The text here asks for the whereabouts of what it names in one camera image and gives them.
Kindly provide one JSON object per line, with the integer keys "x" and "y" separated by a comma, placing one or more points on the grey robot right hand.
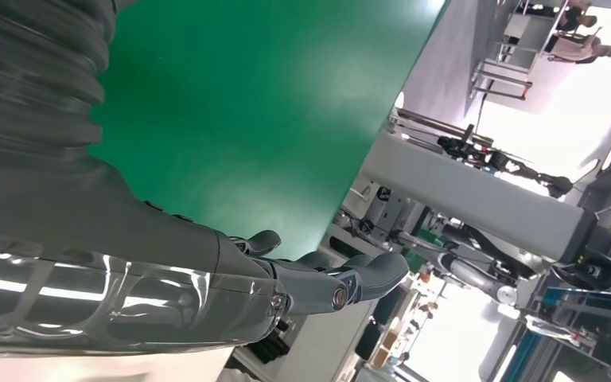
{"x": 105, "y": 258}

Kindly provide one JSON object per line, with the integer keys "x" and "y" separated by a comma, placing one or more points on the white metal rack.
{"x": 511, "y": 58}

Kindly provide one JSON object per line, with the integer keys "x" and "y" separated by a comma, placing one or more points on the person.
{"x": 577, "y": 15}
{"x": 582, "y": 48}

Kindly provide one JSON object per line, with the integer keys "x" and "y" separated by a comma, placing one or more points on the grey machine stand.
{"x": 484, "y": 200}

